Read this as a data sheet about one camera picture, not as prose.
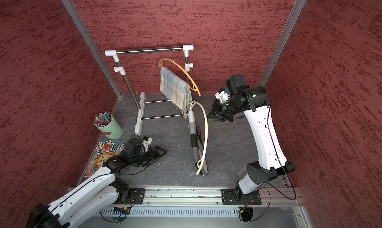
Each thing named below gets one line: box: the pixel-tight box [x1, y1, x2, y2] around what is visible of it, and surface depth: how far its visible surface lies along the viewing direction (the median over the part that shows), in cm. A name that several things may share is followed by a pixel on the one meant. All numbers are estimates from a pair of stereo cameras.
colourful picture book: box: [84, 138, 127, 178], surface depth 91 cm
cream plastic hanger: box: [189, 101, 209, 176], surface depth 61 cm
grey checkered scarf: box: [188, 110, 208, 178], surface depth 70 cm
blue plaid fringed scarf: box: [159, 66, 193, 119], surface depth 92 cm
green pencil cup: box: [95, 115, 124, 140], surface depth 91 cm
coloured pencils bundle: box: [93, 111, 113, 127], surface depth 91 cm
